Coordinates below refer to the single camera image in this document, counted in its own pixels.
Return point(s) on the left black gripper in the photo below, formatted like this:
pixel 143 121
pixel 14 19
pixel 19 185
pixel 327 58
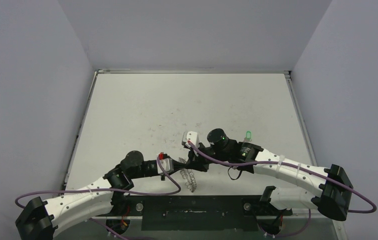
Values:
pixel 176 167

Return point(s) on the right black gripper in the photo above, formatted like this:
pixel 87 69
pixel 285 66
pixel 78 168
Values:
pixel 195 157

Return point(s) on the metal disc with key rings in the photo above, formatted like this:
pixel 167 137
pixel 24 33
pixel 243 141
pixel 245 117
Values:
pixel 189 178

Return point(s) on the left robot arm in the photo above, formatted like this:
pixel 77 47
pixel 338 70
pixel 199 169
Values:
pixel 43 219

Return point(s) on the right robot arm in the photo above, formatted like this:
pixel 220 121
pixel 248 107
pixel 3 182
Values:
pixel 327 190

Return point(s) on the key with green tag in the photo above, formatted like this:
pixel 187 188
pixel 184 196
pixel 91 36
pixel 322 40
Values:
pixel 248 136

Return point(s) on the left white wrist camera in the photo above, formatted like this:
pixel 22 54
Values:
pixel 164 163

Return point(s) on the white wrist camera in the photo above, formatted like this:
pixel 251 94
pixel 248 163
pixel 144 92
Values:
pixel 190 136
pixel 164 163

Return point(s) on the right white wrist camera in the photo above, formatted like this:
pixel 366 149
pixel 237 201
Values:
pixel 190 136

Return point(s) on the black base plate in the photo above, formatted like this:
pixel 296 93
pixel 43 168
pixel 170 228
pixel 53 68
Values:
pixel 197 213

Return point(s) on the aluminium frame rail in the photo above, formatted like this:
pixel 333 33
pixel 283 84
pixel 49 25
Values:
pixel 335 208

